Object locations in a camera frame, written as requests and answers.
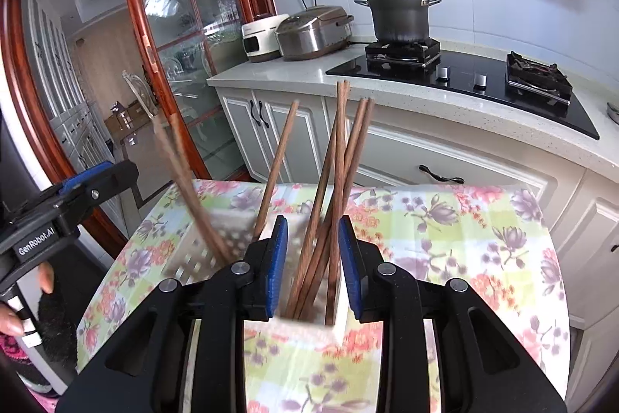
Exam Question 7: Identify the white base cabinets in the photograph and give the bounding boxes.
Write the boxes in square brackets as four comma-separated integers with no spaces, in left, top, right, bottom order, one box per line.
[215,86,619,394]

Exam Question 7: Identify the pink patterned clothing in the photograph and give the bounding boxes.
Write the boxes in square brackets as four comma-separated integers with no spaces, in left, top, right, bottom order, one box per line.
[0,336,31,375]

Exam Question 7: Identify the white kitchen appliance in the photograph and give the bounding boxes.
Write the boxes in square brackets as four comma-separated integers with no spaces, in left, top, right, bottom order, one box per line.
[242,13,290,63]

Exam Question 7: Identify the red wooden glass sliding door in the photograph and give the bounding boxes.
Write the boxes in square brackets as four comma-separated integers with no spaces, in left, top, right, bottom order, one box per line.
[117,0,277,220]

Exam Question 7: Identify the person's left hand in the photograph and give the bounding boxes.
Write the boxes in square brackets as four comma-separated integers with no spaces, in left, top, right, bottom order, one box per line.
[0,261,55,337]

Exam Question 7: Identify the black glass gas cooktop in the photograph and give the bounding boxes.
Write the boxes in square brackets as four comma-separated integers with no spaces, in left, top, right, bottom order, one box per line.
[325,38,600,141]

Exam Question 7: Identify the red wooden door frame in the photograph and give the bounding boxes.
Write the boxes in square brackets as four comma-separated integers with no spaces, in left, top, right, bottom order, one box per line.
[0,0,127,260]

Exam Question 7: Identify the white stone countertop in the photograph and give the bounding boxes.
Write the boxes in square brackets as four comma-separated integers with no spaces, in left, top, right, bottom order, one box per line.
[207,40,619,173]

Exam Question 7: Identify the dark grey lidded pot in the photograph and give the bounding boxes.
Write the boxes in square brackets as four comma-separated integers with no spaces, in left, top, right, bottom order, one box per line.
[354,0,443,44]

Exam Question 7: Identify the brown wooden chopstick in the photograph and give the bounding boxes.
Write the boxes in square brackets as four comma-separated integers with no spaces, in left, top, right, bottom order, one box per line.
[329,80,351,327]
[169,110,232,261]
[287,122,337,319]
[152,120,227,261]
[325,80,345,327]
[300,98,376,319]
[290,98,368,319]
[252,99,301,244]

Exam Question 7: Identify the black burner pan support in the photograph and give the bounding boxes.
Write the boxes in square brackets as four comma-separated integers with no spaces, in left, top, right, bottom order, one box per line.
[365,38,442,68]
[505,51,574,105]

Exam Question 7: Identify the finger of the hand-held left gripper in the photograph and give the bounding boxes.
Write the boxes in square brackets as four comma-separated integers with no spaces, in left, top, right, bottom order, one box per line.
[61,162,115,197]
[79,160,140,213]

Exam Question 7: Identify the white tall cabinet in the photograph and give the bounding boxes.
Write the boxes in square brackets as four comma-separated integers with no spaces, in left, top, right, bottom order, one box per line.
[24,0,115,187]

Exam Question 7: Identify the cream perforated utensil holder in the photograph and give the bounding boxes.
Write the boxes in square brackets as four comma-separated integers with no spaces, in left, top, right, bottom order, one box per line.
[162,212,350,341]

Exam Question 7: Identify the floral tablecloth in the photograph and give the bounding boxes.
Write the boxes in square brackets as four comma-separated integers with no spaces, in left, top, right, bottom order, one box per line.
[77,180,569,413]

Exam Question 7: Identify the cardboard boxes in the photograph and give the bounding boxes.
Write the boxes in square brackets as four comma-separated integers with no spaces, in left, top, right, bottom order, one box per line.
[104,101,146,138]

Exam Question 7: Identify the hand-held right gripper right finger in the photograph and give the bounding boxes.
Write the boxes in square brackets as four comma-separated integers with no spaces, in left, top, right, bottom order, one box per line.
[337,214,568,413]

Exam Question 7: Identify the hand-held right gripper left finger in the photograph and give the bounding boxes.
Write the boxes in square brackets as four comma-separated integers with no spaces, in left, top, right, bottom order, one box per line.
[55,214,289,413]

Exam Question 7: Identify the black fuzzy slipper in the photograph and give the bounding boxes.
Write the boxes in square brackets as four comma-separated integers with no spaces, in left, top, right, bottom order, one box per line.
[17,287,79,397]

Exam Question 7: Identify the silver rice cooker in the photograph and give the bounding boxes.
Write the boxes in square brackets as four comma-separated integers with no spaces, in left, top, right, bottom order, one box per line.
[275,5,354,62]

